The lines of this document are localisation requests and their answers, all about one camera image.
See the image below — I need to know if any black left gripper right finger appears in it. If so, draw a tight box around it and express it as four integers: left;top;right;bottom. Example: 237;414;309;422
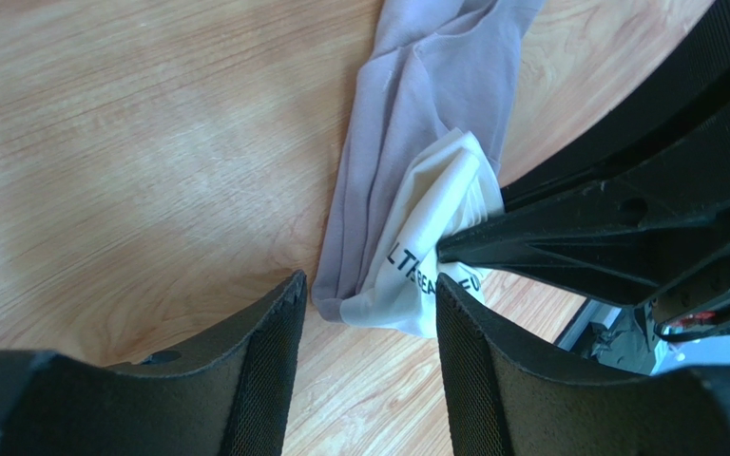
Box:
435;275;730;455

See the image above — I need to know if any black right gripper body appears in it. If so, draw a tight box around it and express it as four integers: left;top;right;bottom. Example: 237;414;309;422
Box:
651;257;730;343

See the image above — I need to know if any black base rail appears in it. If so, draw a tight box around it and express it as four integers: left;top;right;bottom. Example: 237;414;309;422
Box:
554;299;668;375

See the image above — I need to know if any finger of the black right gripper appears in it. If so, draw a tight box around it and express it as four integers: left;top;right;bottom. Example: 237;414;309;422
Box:
438;102;730;306
503;0;730;211

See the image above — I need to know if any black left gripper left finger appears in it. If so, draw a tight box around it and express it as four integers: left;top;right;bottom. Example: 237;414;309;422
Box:
0;272;307;455

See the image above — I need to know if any pink underwear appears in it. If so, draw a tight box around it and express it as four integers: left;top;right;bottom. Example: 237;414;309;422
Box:
311;1;542;338

